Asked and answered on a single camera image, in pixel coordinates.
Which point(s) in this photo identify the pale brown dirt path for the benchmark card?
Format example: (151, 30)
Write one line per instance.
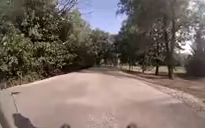
(100, 95)

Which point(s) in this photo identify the sunlit green grass lawn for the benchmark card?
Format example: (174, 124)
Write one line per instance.
(161, 69)

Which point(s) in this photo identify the robot's own part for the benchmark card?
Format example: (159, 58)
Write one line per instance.
(65, 126)
(131, 126)

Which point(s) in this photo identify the row of tall trees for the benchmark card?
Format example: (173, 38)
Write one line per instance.
(170, 50)

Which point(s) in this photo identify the dense green trees and bushes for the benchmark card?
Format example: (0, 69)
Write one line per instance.
(30, 40)

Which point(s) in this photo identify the shaded bare earth ground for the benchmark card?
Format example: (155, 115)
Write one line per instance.
(190, 85)

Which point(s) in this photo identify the pale gravel strip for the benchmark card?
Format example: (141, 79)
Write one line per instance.
(186, 97)

